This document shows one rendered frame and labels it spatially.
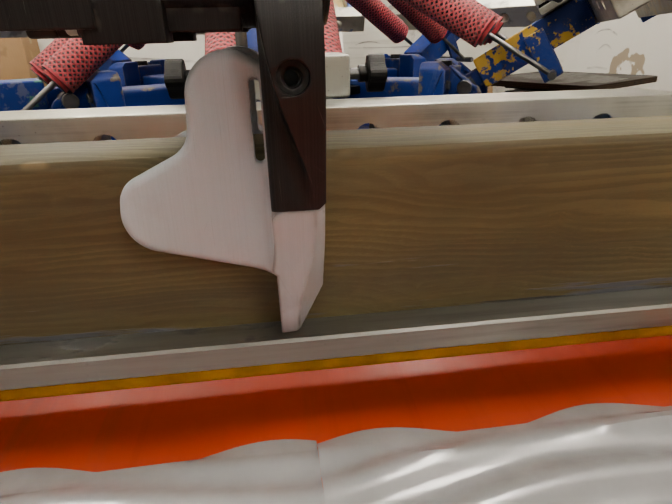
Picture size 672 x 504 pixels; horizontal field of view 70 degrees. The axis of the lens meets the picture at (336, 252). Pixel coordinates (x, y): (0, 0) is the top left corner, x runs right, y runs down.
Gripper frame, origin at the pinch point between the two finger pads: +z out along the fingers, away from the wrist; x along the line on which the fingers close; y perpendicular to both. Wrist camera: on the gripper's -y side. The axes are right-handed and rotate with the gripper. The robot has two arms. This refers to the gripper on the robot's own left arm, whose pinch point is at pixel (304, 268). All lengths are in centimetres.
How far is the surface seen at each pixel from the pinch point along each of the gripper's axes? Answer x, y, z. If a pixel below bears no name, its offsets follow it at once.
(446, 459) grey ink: 5.8, -4.1, 4.6
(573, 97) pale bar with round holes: -21.8, -24.3, -3.1
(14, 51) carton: -372, 176, -2
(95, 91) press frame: -60, 26, -1
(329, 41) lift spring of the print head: -47.2, -6.9, -7.5
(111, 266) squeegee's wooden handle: 1.5, 6.6, -1.4
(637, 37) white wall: -245, -201, -2
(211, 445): 3.3, 4.0, 5.3
